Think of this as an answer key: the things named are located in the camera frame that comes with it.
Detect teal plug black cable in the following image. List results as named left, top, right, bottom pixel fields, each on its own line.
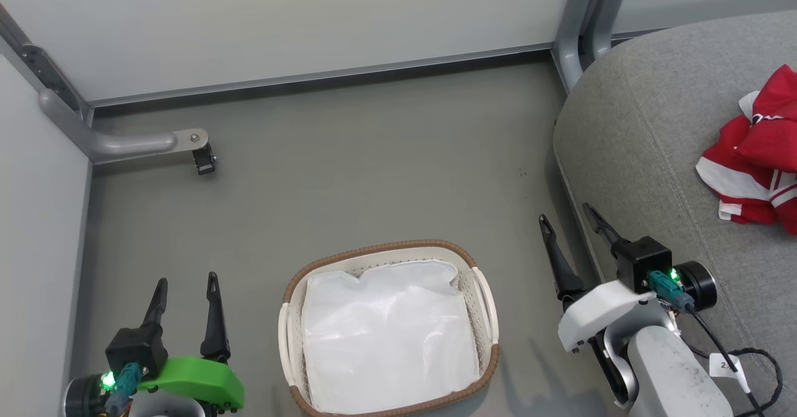
left=647, top=270, right=785, bottom=417
left=105, top=362, right=144, bottom=416

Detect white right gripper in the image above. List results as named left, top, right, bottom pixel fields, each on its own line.
left=539, top=202, right=677, bottom=408

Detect white basket liner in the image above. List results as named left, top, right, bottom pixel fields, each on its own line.
left=300, top=259, right=482, bottom=416

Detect white wicker-rimmed laundry basket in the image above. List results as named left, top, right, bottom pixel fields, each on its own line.
left=277, top=238, right=501, bottom=417

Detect grey partition post with bracket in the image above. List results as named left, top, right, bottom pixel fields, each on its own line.
left=0, top=3, right=95, bottom=126

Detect red and white garment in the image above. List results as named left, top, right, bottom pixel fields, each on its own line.
left=695, top=64, right=797, bottom=237

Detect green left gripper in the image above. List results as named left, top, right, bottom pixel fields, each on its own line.
left=128, top=271, right=245, bottom=417

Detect long grey partition foot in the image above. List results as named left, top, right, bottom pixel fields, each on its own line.
left=38, top=88, right=210, bottom=164

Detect black caster wheel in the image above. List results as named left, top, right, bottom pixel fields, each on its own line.
left=192, top=143, right=218, bottom=176

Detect grey partition base rail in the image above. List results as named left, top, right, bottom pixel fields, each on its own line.
left=90, top=42, right=556, bottom=109

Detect white paper tag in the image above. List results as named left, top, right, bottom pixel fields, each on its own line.
left=709, top=353, right=742, bottom=379

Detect grey fabric sofa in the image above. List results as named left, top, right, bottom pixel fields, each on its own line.
left=552, top=11, right=797, bottom=417

